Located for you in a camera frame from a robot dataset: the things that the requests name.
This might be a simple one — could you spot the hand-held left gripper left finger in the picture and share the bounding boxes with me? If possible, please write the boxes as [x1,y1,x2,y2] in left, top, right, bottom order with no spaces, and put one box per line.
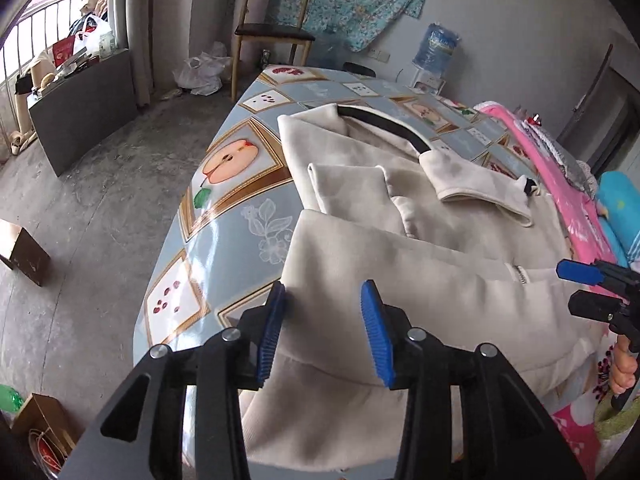
[57,280,287,480]

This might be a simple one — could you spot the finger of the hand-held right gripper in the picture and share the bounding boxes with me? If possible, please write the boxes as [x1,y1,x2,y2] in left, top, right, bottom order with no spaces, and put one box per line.
[568,290,632,325]
[556,259,640,303]

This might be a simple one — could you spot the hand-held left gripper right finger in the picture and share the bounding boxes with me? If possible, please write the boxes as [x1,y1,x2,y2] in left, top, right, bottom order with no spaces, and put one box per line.
[361,280,586,480]

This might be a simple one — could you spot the cream zip jacket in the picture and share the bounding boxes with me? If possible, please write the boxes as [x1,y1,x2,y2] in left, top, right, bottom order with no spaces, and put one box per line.
[240,102,608,473]

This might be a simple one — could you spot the person's right hand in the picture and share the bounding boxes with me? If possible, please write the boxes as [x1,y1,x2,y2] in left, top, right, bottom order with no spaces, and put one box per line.
[607,335,640,397]

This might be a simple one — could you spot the pink printed blanket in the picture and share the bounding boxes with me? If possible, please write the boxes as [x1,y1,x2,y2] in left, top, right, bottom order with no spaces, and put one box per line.
[475,101,640,480]

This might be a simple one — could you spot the blue printed quilt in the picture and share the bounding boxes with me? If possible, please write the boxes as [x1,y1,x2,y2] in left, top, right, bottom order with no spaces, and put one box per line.
[597,171,640,263]

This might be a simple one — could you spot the fruit print tablecloth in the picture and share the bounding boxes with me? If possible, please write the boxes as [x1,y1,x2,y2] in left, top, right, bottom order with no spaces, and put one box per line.
[132,62,546,461]

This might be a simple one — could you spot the grey lace cloth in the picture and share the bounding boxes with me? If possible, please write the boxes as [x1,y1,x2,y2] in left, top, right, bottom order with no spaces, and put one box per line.
[525,120,598,196]

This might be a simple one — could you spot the wooden stick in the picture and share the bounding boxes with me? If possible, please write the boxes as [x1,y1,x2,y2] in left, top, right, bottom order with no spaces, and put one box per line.
[575,44,613,111]

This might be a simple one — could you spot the open cardboard box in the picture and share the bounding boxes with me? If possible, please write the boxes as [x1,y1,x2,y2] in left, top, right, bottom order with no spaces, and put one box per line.
[11,392,83,476]

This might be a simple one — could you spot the white water dispenser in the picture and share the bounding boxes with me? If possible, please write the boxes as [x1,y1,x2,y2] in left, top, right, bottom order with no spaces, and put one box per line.
[410,67,446,96]

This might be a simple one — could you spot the closed cardboard box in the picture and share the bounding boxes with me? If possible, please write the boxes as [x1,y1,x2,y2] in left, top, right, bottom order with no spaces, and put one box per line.
[0,219,52,287]

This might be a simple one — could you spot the blue water bottle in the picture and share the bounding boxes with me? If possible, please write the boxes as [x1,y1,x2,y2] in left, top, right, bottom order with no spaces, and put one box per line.
[412,22,461,78]

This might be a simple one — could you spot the white plastic bag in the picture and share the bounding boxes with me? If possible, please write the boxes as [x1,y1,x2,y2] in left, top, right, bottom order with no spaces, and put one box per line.
[174,42,233,96]

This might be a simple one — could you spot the green plastic bottle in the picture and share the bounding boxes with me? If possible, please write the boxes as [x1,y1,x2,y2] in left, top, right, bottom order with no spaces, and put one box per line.
[0,384,25,416]

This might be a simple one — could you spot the clear plastic bag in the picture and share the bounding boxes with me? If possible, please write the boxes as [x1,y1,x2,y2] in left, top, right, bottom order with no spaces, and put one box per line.
[312,30,351,68]

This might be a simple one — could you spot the dark grey cabinet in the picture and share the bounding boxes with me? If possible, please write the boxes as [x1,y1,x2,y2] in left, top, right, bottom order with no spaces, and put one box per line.
[27,49,138,177]

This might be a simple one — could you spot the wooden chair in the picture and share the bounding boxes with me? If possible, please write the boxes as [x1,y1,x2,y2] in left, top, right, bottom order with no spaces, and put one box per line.
[231,0,319,101]

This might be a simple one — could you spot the beige shoes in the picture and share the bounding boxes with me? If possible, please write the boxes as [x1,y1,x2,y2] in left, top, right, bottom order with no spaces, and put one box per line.
[10,130,37,156]

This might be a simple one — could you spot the grey curtain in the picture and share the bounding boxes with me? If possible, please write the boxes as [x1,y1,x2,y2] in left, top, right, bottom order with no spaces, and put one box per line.
[125,0,161,106]

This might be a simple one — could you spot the white shopping bag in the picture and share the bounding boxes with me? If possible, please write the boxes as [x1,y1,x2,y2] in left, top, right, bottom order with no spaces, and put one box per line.
[75,12,116,58]

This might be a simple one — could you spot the red box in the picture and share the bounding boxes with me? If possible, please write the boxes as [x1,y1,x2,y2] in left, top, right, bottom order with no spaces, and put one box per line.
[52,37,78,66]

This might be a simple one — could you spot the window railing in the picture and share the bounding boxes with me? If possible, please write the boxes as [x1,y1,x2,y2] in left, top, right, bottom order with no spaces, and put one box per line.
[0,0,111,136]

